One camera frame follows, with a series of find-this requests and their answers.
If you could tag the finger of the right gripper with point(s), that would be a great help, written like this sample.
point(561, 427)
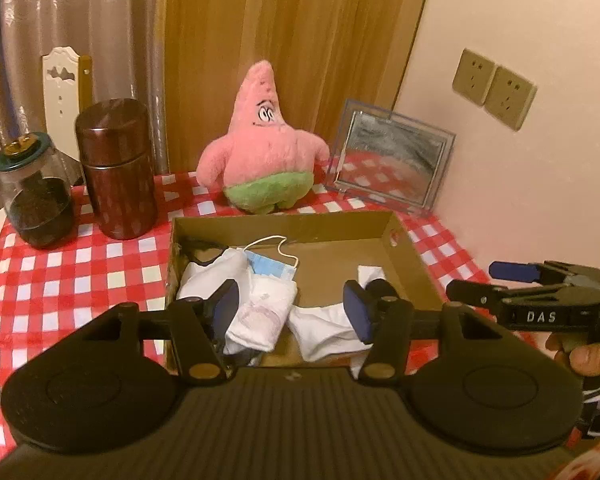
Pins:
point(489, 297)
point(545, 273)

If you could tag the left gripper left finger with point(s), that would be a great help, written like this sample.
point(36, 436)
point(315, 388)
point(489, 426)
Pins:
point(198, 327)

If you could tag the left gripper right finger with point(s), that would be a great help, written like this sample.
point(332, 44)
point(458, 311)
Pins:
point(386, 327)

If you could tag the black round cushion puff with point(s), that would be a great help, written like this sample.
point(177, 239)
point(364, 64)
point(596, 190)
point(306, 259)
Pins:
point(381, 290)

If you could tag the white quilted face mask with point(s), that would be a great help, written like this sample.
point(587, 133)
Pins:
point(203, 281)

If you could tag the white sock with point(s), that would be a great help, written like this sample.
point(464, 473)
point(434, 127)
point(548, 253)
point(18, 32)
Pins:
point(322, 332)

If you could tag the blue surgical mask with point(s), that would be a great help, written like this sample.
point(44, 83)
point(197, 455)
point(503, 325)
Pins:
point(284, 266)

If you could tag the person's right hand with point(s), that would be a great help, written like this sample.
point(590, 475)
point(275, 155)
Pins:
point(573, 350)

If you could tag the brown cardboard box tray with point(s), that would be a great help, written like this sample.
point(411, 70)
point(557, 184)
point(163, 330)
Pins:
point(330, 247)

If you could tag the framed sand picture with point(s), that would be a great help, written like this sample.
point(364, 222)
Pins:
point(388, 159)

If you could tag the red white checkered tablecloth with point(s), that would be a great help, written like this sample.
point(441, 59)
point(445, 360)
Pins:
point(47, 294)

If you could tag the pink starfish plush toy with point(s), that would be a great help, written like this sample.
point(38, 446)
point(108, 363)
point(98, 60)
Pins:
point(261, 163)

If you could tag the brown wooden canister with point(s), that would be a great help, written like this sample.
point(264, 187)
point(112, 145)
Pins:
point(115, 154)

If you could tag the glass jar dark lid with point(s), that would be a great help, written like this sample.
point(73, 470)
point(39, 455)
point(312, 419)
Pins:
point(36, 191)

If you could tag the white wooden chair back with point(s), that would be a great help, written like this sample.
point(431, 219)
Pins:
point(67, 90)

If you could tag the wooden door panel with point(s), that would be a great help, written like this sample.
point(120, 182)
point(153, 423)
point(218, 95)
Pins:
point(324, 52)

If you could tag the beige curtain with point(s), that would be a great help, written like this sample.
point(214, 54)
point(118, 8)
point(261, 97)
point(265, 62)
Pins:
point(124, 39)

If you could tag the double wall socket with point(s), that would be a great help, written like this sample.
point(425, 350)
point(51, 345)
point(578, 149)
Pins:
point(505, 95)

